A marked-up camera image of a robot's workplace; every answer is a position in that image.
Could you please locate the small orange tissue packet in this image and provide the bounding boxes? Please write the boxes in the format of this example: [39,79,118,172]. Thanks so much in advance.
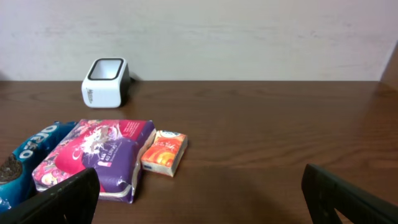
[141,130,188,177]

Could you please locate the red purple tissue pack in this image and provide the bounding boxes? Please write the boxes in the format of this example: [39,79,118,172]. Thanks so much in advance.
[32,119,156,203]

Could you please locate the white barcode scanner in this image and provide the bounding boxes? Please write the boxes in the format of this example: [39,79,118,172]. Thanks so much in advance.
[81,57,131,108]

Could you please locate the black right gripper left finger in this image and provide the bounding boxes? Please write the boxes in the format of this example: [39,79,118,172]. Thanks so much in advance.
[1,168,100,224]

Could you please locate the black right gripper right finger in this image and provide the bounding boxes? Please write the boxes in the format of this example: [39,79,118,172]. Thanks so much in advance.
[301,164,397,224]

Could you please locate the blue Oreo cookie pack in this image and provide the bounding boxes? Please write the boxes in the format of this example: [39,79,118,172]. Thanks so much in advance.
[1,121,76,213]

